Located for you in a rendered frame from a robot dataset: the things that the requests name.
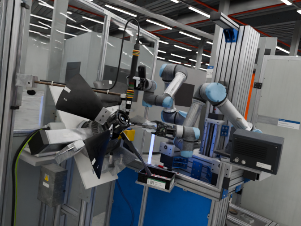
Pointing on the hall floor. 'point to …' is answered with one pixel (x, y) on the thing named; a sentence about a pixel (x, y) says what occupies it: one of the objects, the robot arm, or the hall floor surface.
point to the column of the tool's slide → (8, 99)
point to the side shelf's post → (42, 214)
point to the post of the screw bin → (143, 206)
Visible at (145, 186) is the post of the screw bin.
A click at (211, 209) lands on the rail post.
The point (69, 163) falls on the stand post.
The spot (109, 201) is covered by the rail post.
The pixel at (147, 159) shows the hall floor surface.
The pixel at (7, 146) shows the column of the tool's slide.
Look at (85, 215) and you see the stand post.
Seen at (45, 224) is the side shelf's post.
